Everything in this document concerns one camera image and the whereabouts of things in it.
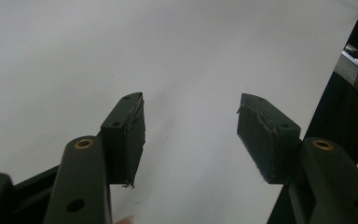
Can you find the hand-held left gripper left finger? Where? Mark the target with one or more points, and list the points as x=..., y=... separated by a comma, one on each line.
x=122, y=140

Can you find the light grey table mat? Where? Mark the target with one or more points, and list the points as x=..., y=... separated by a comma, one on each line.
x=136, y=62

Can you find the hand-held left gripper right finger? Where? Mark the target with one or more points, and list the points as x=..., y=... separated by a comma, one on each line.
x=264, y=140

